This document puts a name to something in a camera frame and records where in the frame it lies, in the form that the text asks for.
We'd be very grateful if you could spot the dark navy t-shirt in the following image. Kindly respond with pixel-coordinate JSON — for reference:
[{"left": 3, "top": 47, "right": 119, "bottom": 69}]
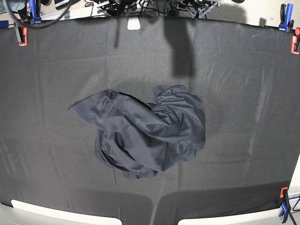
[{"left": 69, "top": 85, "right": 206, "bottom": 179}]

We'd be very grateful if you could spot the white tab at table edge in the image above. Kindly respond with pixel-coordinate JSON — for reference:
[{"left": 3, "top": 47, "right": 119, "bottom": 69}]
[{"left": 127, "top": 16, "right": 141, "bottom": 30}]

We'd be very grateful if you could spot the black table cover cloth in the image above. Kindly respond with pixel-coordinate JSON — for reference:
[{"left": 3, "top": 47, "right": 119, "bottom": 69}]
[{"left": 0, "top": 17, "right": 300, "bottom": 225}]

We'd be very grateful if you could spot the orange clamp far left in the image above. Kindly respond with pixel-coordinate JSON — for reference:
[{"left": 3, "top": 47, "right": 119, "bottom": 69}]
[{"left": 14, "top": 23, "right": 28, "bottom": 46}]

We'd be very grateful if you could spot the blue bar clamp far left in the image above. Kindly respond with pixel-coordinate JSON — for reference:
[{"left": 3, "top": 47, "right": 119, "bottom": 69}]
[{"left": 28, "top": 0, "right": 42, "bottom": 24}]

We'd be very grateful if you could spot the blue bar clamp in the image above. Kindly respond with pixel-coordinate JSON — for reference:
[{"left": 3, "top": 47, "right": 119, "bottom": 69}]
[
  {"left": 28, "top": 0, "right": 42, "bottom": 24},
  {"left": 278, "top": 3, "right": 294, "bottom": 32}
]

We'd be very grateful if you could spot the blue bar clamp far right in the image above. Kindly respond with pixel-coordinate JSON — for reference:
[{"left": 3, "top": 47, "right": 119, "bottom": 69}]
[{"left": 278, "top": 3, "right": 294, "bottom": 32}]

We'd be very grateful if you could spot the blue orange clamp near right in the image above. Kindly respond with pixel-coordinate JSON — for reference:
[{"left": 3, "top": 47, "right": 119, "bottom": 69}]
[{"left": 279, "top": 187, "right": 297, "bottom": 225}]

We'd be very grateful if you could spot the orange clamp far right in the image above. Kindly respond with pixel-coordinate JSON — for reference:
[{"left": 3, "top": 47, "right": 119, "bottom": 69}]
[{"left": 291, "top": 28, "right": 300, "bottom": 55}]

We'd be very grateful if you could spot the thick black looping cable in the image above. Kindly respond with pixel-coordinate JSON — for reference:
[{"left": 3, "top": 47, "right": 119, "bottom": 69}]
[{"left": 2, "top": 0, "right": 78, "bottom": 30}]

